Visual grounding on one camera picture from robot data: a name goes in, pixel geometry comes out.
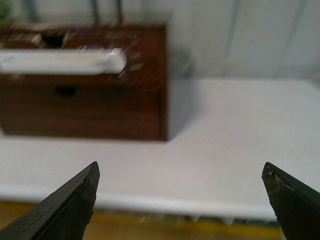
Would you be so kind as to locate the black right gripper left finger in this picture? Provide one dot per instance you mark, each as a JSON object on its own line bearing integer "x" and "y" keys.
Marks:
{"x": 63, "y": 215}

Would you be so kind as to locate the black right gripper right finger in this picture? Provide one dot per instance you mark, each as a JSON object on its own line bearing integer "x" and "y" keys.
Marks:
{"x": 295, "y": 204}

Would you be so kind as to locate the white drawer handle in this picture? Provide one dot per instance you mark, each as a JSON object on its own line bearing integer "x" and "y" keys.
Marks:
{"x": 62, "y": 61}

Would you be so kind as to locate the brown wooden drawer cabinet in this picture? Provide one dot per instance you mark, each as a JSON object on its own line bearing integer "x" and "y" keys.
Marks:
{"x": 51, "y": 36}

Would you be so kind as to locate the green spider plant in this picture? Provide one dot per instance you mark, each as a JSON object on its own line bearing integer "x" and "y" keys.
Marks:
{"x": 5, "y": 11}

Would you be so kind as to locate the brown wooden drawer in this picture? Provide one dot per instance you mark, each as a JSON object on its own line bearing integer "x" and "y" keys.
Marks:
{"x": 131, "y": 113}
{"x": 143, "y": 53}

